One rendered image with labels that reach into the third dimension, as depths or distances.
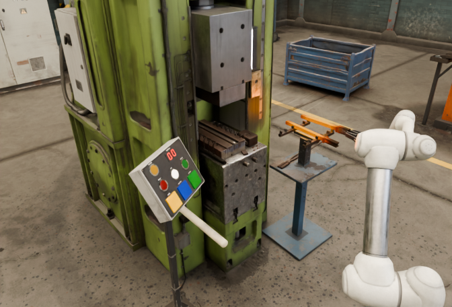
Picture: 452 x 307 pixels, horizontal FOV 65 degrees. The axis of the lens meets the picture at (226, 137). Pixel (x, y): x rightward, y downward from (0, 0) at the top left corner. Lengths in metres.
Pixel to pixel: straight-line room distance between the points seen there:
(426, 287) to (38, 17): 6.50
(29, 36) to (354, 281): 6.26
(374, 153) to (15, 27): 6.11
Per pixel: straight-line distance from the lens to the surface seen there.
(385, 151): 1.66
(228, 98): 2.02
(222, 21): 1.89
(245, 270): 2.73
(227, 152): 2.16
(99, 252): 3.04
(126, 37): 2.17
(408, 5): 9.61
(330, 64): 5.71
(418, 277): 1.71
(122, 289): 2.74
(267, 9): 2.33
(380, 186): 1.67
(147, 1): 1.80
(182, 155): 1.82
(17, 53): 6.95
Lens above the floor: 2.04
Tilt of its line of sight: 28 degrees down
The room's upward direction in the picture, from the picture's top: 1 degrees counter-clockwise
